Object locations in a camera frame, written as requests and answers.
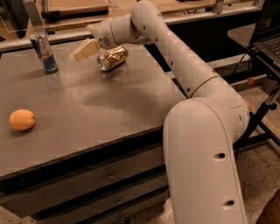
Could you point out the wooden shelf rack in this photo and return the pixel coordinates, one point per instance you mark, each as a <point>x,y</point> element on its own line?
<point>174,12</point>

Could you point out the middle grey drawer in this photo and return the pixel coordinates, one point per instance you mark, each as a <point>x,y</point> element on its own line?
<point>103,204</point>

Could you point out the top grey drawer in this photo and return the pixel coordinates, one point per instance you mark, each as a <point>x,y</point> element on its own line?
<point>88,180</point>

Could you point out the black laptop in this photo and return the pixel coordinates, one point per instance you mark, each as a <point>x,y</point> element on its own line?
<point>266,35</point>

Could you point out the bottom grey drawer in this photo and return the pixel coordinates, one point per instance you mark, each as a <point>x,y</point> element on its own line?
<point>122,214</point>

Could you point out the blue silver redbull can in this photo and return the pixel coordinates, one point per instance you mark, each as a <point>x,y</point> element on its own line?
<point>43,49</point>

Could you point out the black laptop stand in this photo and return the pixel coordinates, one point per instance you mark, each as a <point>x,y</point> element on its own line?
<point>256,120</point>

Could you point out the orange fruit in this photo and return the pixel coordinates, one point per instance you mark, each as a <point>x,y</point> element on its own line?
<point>22,119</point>

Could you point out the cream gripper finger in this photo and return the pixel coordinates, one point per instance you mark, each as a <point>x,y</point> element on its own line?
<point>88,48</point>

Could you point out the grey drawer cabinet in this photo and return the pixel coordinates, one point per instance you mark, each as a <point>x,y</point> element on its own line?
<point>83,117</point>

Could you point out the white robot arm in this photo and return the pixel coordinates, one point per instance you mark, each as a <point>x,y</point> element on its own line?
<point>199,132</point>

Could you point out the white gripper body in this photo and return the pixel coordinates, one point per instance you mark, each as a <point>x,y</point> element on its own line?
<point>102,34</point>

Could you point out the gold soda can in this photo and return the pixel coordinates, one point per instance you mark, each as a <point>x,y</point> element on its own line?
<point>112,58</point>

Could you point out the grey drawer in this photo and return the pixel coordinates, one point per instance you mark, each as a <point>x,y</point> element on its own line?
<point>88,180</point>
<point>122,214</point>
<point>103,204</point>

